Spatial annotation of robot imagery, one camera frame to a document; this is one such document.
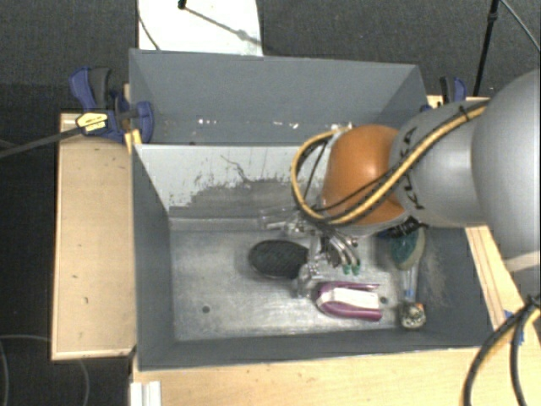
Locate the grey metal bin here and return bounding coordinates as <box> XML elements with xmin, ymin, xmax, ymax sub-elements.
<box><xmin>128</xmin><ymin>48</ymin><xmax>496</xmax><ymax>371</ymax></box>

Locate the purple and white tool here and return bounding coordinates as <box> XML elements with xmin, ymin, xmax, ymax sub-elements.
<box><xmin>314</xmin><ymin>282</ymin><xmax>384</xmax><ymax>323</ymax></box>

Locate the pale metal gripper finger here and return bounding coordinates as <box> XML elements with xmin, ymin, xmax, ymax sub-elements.
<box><xmin>258</xmin><ymin>208</ymin><xmax>314</xmax><ymax>234</ymax></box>
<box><xmin>290</xmin><ymin>261</ymin><xmax>325</xmax><ymax>299</ymax></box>

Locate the pale wood board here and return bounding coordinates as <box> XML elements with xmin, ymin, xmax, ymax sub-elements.
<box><xmin>51</xmin><ymin>110</ymin><xmax>137</xmax><ymax>361</ymax></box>

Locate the black oval pad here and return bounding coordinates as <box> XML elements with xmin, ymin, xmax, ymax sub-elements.
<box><xmin>248</xmin><ymin>239</ymin><xmax>310</xmax><ymax>281</ymax></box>

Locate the clear plastic tube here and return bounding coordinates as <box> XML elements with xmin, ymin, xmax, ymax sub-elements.
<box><xmin>400</xmin><ymin>266</ymin><xmax>420</xmax><ymax>306</ymax></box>

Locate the teal and white brush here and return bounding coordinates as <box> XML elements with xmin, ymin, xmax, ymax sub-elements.
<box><xmin>387</xmin><ymin>227</ymin><xmax>427</xmax><ymax>271</ymax></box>

